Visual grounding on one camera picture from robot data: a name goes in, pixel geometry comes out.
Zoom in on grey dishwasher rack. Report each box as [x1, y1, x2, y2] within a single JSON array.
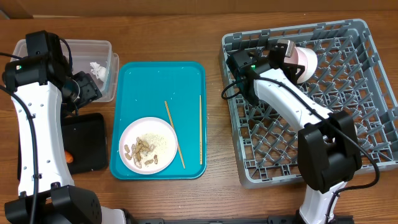
[[220, 19, 397, 189]]

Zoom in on clear plastic bin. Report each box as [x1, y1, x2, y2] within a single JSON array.
[[2, 32, 115, 110]]

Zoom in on white napkin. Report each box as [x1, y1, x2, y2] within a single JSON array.
[[90, 62, 106, 82]]

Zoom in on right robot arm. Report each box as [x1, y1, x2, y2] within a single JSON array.
[[226, 39, 362, 223]]

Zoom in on black plastic tray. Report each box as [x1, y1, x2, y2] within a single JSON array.
[[17, 113, 109, 181]]

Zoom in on wooden chopstick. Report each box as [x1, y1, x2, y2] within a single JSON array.
[[164, 100, 187, 170], [199, 95, 203, 165]]

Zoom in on pink bowl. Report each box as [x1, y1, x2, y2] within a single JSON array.
[[290, 47, 308, 67]]

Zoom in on teal serving tray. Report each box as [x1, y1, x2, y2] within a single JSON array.
[[109, 62, 207, 180]]

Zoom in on white plate with peanuts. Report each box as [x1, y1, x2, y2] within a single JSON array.
[[119, 117, 178, 175]]

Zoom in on white bowl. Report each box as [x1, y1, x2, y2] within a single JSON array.
[[297, 47, 318, 83]]

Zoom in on orange carrot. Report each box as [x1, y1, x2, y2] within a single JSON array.
[[65, 151, 74, 164]]

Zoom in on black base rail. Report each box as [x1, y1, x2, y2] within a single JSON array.
[[124, 215, 355, 224]]

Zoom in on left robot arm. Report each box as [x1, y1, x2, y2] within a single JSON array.
[[1, 30, 102, 223]]

